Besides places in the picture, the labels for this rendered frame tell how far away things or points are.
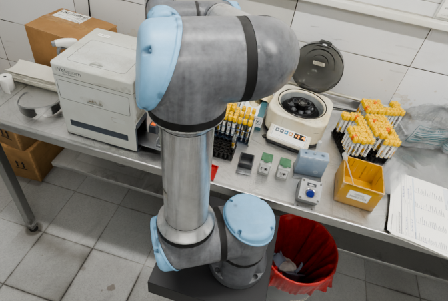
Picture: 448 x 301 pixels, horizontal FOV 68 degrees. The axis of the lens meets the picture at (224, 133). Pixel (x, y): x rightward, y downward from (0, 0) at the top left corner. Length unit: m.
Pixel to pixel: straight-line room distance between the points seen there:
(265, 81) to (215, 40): 0.08
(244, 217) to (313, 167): 0.54
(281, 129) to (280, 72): 0.89
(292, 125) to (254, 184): 0.29
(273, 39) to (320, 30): 1.07
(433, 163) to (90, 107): 1.33
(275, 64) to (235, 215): 0.38
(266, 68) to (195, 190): 0.25
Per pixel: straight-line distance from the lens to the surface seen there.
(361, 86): 1.63
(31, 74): 1.63
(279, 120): 1.30
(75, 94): 1.19
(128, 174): 1.96
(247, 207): 0.73
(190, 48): 0.40
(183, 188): 0.55
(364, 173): 1.29
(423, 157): 1.59
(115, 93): 1.09
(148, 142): 1.20
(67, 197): 2.27
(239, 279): 0.86
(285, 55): 0.44
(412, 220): 1.29
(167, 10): 0.78
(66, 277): 2.00
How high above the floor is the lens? 1.75
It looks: 42 degrees down
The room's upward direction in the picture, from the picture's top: 9 degrees clockwise
